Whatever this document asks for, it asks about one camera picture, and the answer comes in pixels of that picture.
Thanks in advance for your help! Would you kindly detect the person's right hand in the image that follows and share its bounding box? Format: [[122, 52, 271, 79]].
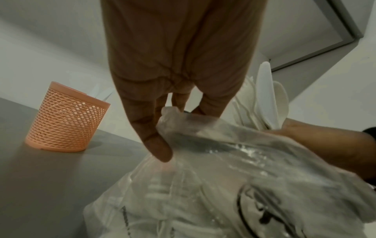
[[264, 120, 376, 181]]

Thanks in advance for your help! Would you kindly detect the person's left hand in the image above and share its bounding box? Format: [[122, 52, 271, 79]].
[[99, 0, 268, 164]]

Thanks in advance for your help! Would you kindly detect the white plastic spoon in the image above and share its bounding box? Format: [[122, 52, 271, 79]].
[[273, 81, 290, 127]]

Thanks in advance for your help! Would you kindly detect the white plastic fork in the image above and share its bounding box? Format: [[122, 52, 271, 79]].
[[240, 75, 265, 131], [231, 93, 259, 130]]

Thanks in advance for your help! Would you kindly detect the clear plastic bag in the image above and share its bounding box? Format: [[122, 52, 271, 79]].
[[83, 106, 376, 238]]

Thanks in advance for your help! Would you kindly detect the orange mesh cup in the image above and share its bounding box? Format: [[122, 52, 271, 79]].
[[25, 81, 111, 153]]

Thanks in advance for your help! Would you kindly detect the black marker wristband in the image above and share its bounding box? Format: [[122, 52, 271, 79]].
[[362, 126, 376, 187]]

